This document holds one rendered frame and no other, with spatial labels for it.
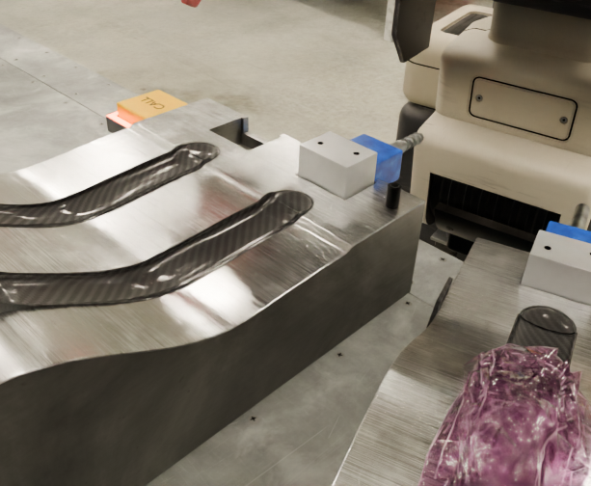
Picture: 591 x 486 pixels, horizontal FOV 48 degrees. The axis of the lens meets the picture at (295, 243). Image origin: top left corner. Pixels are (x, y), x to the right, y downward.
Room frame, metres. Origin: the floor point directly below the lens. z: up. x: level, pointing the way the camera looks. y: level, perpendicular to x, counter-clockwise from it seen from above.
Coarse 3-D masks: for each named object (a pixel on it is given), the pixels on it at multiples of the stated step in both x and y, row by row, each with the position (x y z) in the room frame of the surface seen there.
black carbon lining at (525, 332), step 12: (528, 312) 0.35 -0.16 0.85; (540, 312) 0.36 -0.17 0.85; (552, 312) 0.36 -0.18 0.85; (516, 324) 0.34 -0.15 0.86; (528, 324) 0.35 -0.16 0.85; (540, 324) 0.35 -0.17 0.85; (552, 324) 0.35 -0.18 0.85; (564, 324) 0.34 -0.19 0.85; (516, 336) 0.33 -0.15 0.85; (528, 336) 0.33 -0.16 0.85; (540, 336) 0.34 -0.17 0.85; (552, 336) 0.34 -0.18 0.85; (564, 336) 0.34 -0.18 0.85; (576, 336) 0.33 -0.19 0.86; (564, 348) 0.32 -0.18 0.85; (564, 360) 0.31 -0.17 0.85
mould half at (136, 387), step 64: (128, 128) 0.55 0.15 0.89; (192, 128) 0.55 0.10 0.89; (0, 192) 0.42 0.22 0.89; (64, 192) 0.44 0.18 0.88; (192, 192) 0.44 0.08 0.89; (256, 192) 0.44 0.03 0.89; (320, 192) 0.44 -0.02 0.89; (384, 192) 0.45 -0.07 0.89; (0, 256) 0.31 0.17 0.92; (64, 256) 0.34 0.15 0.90; (128, 256) 0.36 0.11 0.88; (256, 256) 0.36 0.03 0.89; (320, 256) 0.36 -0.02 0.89; (384, 256) 0.40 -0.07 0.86; (0, 320) 0.24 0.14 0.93; (64, 320) 0.26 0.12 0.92; (128, 320) 0.28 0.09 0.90; (192, 320) 0.30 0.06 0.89; (256, 320) 0.31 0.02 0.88; (320, 320) 0.35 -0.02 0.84; (0, 384) 0.20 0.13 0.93; (64, 384) 0.22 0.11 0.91; (128, 384) 0.24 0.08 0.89; (192, 384) 0.27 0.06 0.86; (256, 384) 0.31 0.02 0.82; (0, 448) 0.19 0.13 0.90; (64, 448) 0.21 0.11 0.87; (128, 448) 0.24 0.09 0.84; (192, 448) 0.27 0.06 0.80
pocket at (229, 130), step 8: (240, 120) 0.57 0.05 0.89; (248, 120) 0.57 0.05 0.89; (216, 128) 0.55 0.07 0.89; (224, 128) 0.56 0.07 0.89; (232, 128) 0.56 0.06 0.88; (240, 128) 0.57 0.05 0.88; (248, 128) 0.57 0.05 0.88; (224, 136) 0.56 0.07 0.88; (232, 136) 0.56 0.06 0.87; (240, 136) 0.57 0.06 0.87; (248, 136) 0.57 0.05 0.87; (256, 136) 0.57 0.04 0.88; (280, 136) 0.54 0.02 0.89; (240, 144) 0.57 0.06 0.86; (248, 144) 0.57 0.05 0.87; (256, 144) 0.56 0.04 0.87
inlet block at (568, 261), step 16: (576, 208) 0.49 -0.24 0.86; (560, 224) 0.44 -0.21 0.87; (576, 224) 0.46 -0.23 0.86; (544, 240) 0.40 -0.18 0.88; (560, 240) 0.40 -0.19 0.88; (576, 240) 0.40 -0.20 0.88; (528, 256) 0.39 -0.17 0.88; (544, 256) 0.38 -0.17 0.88; (560, 256) 0.38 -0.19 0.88; (576, 256) 0.38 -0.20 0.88; (528, 272) 0.38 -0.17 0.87; (544, 272) 0.38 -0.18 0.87; (560, 272) 0.37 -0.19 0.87; (576, 272) 0.37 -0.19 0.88; (544, 288) 0.38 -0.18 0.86; (560, 288) 0.37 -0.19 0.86; (576, 288) 0.37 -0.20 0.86
